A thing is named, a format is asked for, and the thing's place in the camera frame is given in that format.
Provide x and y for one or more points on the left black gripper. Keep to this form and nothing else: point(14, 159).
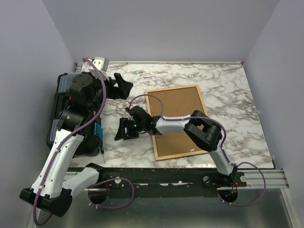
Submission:
point(121, 92)

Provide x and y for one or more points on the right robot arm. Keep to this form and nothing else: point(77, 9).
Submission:
point(205, 132)

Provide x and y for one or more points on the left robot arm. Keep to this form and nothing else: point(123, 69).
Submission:
point(51, 192)

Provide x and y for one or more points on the black toolbox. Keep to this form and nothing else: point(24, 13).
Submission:
point(75, 104)

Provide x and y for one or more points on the green black screwdriver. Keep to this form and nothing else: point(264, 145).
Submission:
point(102, 150)

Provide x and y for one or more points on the wooden picture frame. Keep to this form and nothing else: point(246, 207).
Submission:
point(174, 102)

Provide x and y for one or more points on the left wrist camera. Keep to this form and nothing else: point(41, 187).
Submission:
point(101, 64)

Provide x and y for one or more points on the aluminium extrusion rail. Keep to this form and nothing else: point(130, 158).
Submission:
point(274, 179)

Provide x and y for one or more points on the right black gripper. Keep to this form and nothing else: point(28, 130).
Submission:
point(125, 122)

